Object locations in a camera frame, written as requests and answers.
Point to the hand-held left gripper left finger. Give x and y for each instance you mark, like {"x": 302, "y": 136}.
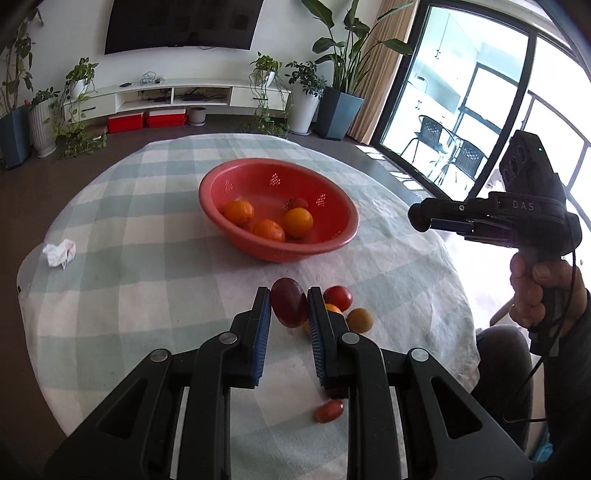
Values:
{"x": 262, "y": 332}

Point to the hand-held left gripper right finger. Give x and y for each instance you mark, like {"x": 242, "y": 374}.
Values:
{"x": 316, "y": 332}

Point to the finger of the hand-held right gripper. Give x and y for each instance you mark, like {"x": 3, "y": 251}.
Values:
{"x": 452, "y": 207}
{"x": 480, "y": 233}

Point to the dark red oblong tomato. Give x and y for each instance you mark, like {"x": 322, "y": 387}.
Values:
{"x": 288, "y": 302}
{"x": 328, "y": 410}

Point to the round red cherry tomato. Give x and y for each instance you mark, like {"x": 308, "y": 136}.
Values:
{"x": 338, "y": 297}

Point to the yellow green cherry tomato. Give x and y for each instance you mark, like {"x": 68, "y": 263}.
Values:
{"x": 359, "y": 319}

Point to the red plastic colander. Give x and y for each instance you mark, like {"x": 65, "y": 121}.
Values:
{"x": 277, "y": 249}

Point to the red tomato with green stem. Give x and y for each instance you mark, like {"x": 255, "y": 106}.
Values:
{"x": 300, "y": 203}

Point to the person's right forearm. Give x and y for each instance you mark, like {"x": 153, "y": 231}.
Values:
{"x": 572, "y": 378}

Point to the person's right hand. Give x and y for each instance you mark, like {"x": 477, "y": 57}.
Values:
{"x": 526, "y": 290}

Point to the black balcony chair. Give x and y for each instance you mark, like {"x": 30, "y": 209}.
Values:
{"x": 466, "y": 157}
{"x": 427, "y": 134}

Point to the checked green white tablecloth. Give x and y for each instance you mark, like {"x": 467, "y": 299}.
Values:
{"x": 152, "y": 258}

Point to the black framed glass sliding door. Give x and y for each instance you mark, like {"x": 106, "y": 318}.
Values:
{"x": 531, "y": 83}

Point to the bird of paradise blue pot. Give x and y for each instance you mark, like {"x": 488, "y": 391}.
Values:
{"x": 341, "y": 115}

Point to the beige curtain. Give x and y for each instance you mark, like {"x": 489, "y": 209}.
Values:
{"x": 383, "y": 69}

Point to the schefflera in white pot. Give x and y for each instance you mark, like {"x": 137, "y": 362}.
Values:
{"x": 302, "y": 113}

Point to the crumpled white tissue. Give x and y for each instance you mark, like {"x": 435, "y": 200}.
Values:
{"x": 59, "y": 253}

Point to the empty grey flower pot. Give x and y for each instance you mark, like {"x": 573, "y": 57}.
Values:
{"x": 197, "y": 115}

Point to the white television cabinet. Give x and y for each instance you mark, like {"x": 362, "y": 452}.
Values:
{"x": 254, "y": 94}

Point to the trailing pothos white pot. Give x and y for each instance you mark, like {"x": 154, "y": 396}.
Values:
{"x": 267, "y": 69}
{"x": 79, "y": 85}

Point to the red storage box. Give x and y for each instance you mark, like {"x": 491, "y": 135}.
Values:
{"x": 124, "y": 122}
{"x": 166, "y": 118}

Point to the black set-top box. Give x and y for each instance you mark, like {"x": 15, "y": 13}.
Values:
{"x": 196, "y": 97}

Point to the plant in ribbed white pot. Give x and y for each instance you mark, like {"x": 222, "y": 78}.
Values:
{"x": 42, "y": 127}

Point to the tall tree plant blue pot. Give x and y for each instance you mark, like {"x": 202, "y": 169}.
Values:
{"x": 14, "y": 134}

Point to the black wall television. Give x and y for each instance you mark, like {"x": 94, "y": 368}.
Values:
{"x": 184, "y": 23}

